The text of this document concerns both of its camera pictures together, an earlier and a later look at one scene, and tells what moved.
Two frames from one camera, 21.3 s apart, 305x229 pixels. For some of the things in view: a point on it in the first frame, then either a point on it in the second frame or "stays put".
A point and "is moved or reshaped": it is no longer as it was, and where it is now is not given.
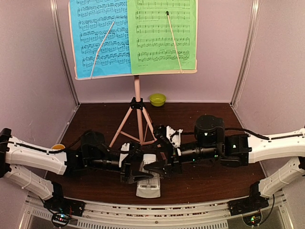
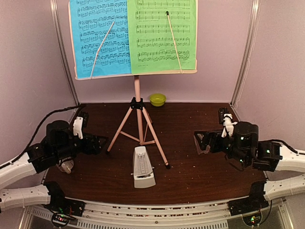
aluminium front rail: [205, 215] stays put
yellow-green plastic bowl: [157, 99] stays put
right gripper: [172, 158] → [215, 135]
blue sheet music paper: [90, 20] stays put
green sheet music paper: [152, 48] stays put
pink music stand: [132, 126] stays put
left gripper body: [125, 171] → [88, 150]
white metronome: [149, 188] is moved or reshaped
